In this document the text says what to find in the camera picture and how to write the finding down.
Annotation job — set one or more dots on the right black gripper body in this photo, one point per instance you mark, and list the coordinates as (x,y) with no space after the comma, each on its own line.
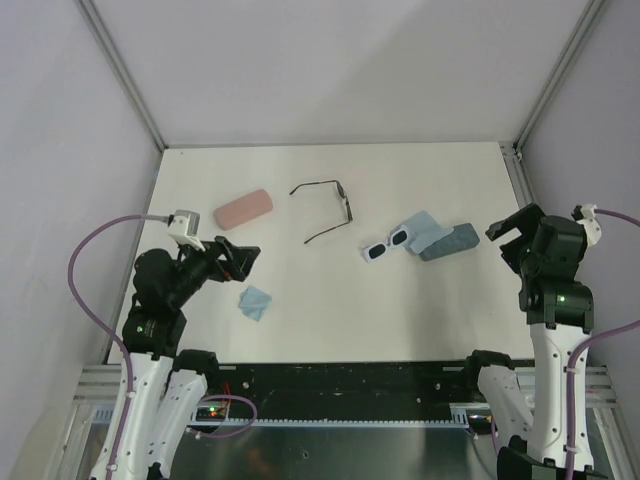
(514,251)

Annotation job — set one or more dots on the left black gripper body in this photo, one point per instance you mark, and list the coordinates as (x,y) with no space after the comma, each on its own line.
(202,265)

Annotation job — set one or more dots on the blue-grey glasses case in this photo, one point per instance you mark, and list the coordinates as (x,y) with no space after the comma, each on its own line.
(463,237)

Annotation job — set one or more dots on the light blue cleaning cloth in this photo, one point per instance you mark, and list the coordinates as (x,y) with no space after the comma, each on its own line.
(423,231)

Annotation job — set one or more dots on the white frame sunglasses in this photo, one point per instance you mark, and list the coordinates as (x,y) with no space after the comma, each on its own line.
(396,239)

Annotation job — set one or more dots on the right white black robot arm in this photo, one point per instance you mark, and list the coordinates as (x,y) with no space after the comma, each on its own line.
(547,439)

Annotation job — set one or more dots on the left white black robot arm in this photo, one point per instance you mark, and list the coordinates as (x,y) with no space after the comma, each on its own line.
(161,384)

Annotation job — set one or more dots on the small blue crumpled cloth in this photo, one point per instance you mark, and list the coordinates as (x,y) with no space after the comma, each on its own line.
(253,303)

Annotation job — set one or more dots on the pink glasses case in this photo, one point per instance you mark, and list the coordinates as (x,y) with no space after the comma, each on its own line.
(243,209)

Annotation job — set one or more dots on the small circuit board with leds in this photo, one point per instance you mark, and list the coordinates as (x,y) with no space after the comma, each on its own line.
(210,413)

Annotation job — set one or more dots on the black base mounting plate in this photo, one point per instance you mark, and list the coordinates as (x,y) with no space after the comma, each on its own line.
(353,391)

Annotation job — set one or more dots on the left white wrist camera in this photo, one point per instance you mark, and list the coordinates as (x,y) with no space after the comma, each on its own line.
(183,227)

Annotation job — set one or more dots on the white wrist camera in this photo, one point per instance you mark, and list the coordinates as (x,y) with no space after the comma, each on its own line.
(183,227)
(585,215)

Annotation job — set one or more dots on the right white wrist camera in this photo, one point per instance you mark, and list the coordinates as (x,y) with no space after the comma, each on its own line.
(585,215)

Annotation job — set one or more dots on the brown thin-frame glasses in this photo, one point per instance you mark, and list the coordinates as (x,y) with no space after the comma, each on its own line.
(344,201)

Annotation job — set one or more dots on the white slotted cable duct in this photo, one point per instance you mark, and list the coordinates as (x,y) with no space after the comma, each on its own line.
(457,418)

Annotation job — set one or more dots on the right aluminium frame post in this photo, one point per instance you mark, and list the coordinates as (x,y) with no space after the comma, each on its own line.
(577,41)

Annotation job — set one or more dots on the aluminium frame post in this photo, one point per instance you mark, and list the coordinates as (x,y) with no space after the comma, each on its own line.
(577,41)
(99,30)

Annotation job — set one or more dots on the left aluminium frame post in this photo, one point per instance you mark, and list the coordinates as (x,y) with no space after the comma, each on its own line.
(99,30)

